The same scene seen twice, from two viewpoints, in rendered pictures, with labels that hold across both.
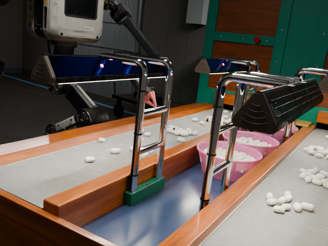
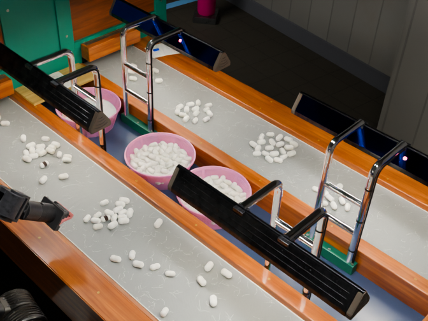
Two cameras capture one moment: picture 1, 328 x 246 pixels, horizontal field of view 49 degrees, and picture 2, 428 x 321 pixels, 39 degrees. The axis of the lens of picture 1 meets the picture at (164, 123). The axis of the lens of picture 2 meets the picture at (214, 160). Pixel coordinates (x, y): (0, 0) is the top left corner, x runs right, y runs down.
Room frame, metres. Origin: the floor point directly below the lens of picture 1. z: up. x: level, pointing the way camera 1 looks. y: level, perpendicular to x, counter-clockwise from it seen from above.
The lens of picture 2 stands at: (1.07, 1.28, 2.20)
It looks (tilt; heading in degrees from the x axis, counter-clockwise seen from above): 39 degrees down; 282
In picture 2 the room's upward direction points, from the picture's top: 3 degrees clockwise
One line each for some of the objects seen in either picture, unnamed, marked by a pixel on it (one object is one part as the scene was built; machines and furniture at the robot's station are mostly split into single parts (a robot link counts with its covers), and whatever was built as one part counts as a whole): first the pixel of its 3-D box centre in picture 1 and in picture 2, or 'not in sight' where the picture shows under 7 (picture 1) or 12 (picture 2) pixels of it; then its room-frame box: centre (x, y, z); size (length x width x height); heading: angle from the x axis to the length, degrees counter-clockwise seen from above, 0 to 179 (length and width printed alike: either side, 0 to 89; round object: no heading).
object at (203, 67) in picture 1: (226, 65); (44, 81); (2.02, -0.31, 1.08); 0.62 x 0.08 x 0.07; 150
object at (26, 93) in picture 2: (282, 119); (57, 83); (2.22, -0.74, 0.77); 0.33 x 0.15 x 0.01; 60
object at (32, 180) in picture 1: (171, 135); (117, 228); (1.67, -0.04, 0.73); 1.81 x 0.30 x 0.02; 150
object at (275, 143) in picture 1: (249, 147); (160, 163); (1.65, -0.42, 0.72); 0.27 x 0.27 x 0.10
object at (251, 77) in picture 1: (249, 155); (354, 196); (0.93, -0.24, 0.90); 0.20 x 0.19 x 0.45; 150
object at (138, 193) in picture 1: (131, 124); (274, 262); (1.13, 0.11, 0.90); 0.20 x 0.19 x 0.45; 150
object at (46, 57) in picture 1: (117, 67); (260, 231); (1.18, 0.17, 1.08); 0.62 x 0.08 x 0.07; 150
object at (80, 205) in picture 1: (203, 148); (157, 207); (1.58, -0.19, 0.71); 1.81 x 0.05 x 0.11; 150
